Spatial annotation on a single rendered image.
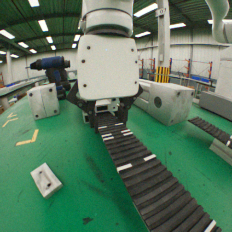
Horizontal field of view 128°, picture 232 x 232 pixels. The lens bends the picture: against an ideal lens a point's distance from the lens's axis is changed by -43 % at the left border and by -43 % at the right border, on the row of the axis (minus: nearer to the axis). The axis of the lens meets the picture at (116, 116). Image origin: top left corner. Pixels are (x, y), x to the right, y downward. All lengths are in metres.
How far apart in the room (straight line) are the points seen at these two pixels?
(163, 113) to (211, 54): 7.90
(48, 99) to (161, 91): 0.32
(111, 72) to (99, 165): 0.14
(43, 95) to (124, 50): 0.26
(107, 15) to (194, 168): 0.25
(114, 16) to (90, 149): 0.21
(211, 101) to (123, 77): 0.46
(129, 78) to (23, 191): 0.23
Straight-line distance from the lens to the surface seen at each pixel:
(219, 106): 0.54
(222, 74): 0.62
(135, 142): 0.15
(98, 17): 0.16
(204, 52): 8.25
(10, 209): 0.18
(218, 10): 0.63
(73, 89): 0.17
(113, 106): 0.25
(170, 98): 0.25
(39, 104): 0.34
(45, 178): 0.16
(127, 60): 0.16
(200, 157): 0.22
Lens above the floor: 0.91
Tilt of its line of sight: 27 degrees down
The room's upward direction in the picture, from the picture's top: straight up
